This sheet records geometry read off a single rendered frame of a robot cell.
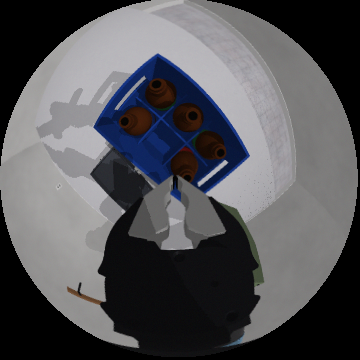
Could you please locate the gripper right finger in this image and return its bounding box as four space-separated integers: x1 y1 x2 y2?
175 175 259 271

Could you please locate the blue crate with dividers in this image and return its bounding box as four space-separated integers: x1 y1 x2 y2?
93 53 250 194

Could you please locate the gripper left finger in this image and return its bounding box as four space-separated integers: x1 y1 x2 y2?
98 175 175 277

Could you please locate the brown bottle with blue label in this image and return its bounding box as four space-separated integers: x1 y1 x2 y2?
119 107 156 136

